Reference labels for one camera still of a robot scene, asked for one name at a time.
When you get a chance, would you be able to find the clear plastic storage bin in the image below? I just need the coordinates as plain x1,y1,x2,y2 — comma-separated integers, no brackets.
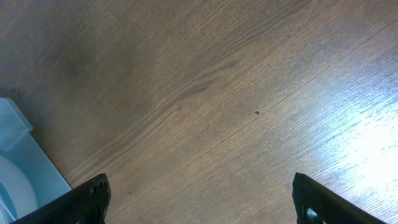
1,98,71,209

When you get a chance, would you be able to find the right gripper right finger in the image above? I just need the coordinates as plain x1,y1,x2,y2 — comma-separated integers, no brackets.
292,172,385,224

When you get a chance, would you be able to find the cream white cup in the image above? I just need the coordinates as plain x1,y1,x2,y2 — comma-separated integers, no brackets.
1,156,38,223

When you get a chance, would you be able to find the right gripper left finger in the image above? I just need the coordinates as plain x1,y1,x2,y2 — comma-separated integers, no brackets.
12,174,111,224

